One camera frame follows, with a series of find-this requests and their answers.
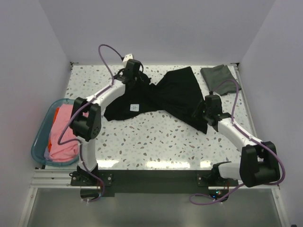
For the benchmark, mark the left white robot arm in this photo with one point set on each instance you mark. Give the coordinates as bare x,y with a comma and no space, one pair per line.
86,113

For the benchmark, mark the aluminium frame rail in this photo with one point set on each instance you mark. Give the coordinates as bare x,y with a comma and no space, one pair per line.
61,178

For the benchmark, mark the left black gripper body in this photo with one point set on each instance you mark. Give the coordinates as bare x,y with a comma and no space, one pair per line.
136,77

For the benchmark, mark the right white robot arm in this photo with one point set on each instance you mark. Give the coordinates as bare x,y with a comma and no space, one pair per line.
259,162

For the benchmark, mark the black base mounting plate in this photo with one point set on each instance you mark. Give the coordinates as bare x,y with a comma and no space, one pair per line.
161,182

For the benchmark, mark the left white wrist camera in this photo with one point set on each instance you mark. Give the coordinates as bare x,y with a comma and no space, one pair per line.
127,57

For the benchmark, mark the teal plastic laundry basket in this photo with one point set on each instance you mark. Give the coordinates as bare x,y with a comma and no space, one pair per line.
40,143

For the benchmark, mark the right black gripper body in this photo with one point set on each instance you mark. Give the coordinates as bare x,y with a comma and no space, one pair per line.
206,113

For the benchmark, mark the folded grey t shirt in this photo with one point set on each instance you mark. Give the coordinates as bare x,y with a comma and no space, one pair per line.
220,80

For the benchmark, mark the black t shirt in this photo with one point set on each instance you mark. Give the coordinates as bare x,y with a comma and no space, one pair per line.
177,93

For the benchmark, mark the orange garment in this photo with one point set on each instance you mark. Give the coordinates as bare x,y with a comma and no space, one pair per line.
54,118

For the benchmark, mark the lavender garment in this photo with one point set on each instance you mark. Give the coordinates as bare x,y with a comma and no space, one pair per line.
46,154

